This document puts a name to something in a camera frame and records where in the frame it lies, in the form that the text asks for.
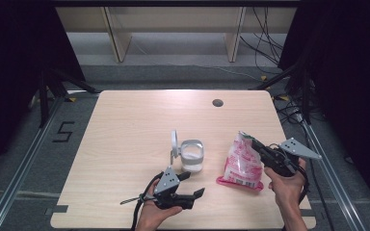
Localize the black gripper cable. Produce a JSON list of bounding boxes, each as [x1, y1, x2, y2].
[[297, 165, 310, 205], [131, 171, 165, 231]]

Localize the pink and white plastic bag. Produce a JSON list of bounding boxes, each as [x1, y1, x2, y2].
[[215, 130, 265, 192]]

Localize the grey cable tie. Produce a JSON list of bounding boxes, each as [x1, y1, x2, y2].
[[119, 195, 145, 207]]

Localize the black metal stand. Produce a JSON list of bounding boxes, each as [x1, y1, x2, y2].
[[250, 60, 313, 125], [38, 66, 101, 129]]

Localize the person's left hand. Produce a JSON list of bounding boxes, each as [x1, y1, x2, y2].
[[137, 179, 183, 231]]

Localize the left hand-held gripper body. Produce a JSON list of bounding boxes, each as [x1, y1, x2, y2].
[[153, 166, 195, 211]]

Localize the person's right hand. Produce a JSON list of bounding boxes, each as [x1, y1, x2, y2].
[[263, 159, 307, 208]]

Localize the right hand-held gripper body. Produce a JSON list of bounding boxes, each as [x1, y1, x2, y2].
[[259, 137, 323, 178]]

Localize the clear jar with white lid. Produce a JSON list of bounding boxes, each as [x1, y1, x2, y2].
[[170, 128, 205, 174]]

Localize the black curtain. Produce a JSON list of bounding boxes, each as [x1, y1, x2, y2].
[[0, 0, 87, 182], [277, 0, 370, 220]]

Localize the black cables on floor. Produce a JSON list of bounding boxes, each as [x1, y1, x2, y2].
[[274, 93, 328, 127]]

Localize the white floor cable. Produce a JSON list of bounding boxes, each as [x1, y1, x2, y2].
[[169, 62, 262, 82]]

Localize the hanging black cables bundle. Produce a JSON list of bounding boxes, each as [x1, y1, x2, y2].
[[238, 7, 285, 75]]

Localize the light wooden shelf unit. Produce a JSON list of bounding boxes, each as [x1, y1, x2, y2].
[[55, 6, 299, 64]]

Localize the aluminium floor rail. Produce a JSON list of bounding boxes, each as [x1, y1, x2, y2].
[[301, 120, 370, 231], [0, 95, 65, 231]]

